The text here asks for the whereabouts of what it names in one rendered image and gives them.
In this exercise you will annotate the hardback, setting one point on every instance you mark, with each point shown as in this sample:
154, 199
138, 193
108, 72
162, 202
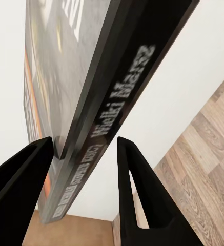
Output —
87, 62

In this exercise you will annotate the sliding door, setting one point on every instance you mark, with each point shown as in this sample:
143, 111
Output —
70, 231

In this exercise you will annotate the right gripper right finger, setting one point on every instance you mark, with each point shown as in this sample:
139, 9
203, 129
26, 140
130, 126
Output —
167, 224

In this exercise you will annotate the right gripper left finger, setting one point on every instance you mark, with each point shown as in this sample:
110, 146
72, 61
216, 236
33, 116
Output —
21, 180

